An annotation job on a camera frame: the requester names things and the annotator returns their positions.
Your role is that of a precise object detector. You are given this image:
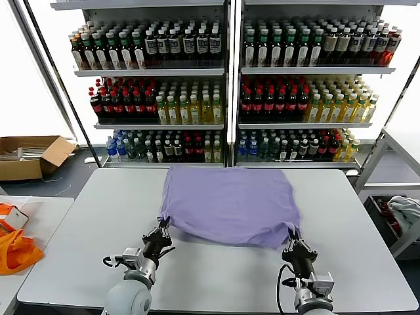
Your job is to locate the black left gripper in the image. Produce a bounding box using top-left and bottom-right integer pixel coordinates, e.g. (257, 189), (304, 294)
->
(141, 220), (174, 262)

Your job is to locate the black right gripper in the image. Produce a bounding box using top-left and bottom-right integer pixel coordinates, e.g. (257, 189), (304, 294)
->
(282, 228), (319, 281)

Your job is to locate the purple t-shirt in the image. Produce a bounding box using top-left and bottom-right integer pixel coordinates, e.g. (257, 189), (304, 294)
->
(157, 165), (302, 251)

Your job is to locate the black plastic crate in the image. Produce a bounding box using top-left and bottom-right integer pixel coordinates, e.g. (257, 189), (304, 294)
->
(364, 195), (403, 247)

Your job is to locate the cola bottle red cap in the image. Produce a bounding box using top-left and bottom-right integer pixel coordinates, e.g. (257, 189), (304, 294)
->
(317, 136), (329, 161)
(297, 88), (311, 121)
(241, 89), (253, 121)
(274, 88), (288, 121)
(133, 89), (147, 123)
(110, 91), (125, 123)
(285, 88), (299, 121)
(193, 136), (204, 162)
(263, 88), (276, 121)
(252, 89), (265, 121)
(122, 90), (136, 123)
(183, 136), (194, 162)
(327, 136), (341, 161)
(100, 90), (114, 123)
(88, 91), (103, 123)
(145, 89), (158, 123)

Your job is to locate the red garment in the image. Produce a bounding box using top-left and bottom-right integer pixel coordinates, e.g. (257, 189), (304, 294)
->
(377, 198), (400, 237)

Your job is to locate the grey white garment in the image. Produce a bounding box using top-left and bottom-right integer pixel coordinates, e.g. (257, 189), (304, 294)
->
(387, 196), (420, 230)

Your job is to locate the small white carton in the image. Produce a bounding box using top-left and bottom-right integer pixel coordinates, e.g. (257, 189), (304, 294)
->
(6, 207), (30, 229)

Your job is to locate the orange fabric bag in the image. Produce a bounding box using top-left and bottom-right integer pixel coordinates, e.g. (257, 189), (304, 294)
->
(0, 202), (45, 276)

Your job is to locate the open cardboard box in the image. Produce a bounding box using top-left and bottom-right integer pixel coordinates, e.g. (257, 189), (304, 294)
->
(0, 135), (77, 182)

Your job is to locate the clear plastic packing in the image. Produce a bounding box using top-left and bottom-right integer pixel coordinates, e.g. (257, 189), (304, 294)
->
(0, 146), (42, 162)

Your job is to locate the grey metal shelf unit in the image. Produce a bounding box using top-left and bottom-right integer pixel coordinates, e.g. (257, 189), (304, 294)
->
(51, 0), (230, 169)
(234, 0), (396, 170)

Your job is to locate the black slanted pole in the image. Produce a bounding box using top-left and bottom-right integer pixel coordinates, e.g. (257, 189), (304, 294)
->
(22, 0), (102, 169)
(354, 55), (420, 191)

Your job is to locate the dark bottle green white label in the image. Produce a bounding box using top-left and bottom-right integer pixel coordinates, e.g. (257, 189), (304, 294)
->
(92, 31), (109, 70)
(257, 28), (270, 68)
(131, 30), (146, 70)
(270, 28), (284, 68)
(80, 32), (96, 70)
(310, 28), (324, 68)
(105, 31), (121, 70)
(244, 28), (257, 68)
(284, 28), (298, 68)
(118, 31), (134, 70)
(297, 28), (312, 68)

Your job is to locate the dark bottle blue white label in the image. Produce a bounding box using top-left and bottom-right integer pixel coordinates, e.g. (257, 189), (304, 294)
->
(209, 28), (222, 69)
(196, 28), (209, 69)
(168, 28), (182, 69)
(360, 28), (378, 65)
(182, 28), (196, 69)
(348, 27), (365, 65)
(372, 29), (390, 66)
(156, 29), (170, 69)
(144, 29), (158, 69)

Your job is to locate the amber drink bottle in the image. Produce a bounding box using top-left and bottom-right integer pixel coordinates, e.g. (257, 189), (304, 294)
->
(71, 35), (85, 70)

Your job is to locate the dark bottle tan label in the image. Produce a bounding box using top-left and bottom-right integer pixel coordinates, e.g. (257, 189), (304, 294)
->
(323, 28), (339, 65)
(335, 27), (351, 65)

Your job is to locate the red drink bottle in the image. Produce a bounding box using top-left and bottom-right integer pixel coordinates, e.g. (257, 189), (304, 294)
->
(382, 28), (403, 66)

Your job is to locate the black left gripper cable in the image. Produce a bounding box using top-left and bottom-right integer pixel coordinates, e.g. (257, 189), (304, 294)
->
(156, 245), (177, 262)

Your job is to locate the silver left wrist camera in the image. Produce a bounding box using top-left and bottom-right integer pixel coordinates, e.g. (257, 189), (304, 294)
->
(123, 248), (144, 263)

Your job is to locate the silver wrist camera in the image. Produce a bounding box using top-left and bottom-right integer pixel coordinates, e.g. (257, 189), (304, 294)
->
(310, 271), (335, 295)
(123, 248), (144, 263)

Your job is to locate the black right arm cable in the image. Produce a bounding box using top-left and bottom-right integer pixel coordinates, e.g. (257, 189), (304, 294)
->
(276, 264), (296, 315)

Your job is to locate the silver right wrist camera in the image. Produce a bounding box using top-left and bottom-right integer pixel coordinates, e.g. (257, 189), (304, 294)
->
(310, 271), (335, 295)

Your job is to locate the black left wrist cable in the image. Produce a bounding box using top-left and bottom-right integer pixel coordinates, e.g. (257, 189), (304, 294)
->
(102, 255), (124, 268)

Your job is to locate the grey metal frame rack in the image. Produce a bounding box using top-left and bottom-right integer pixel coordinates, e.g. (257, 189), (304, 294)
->
(356, 126), (420, 260)

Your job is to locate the grey window frame post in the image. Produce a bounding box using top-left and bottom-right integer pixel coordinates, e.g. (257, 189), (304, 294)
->
(8, 0), (79, 145)

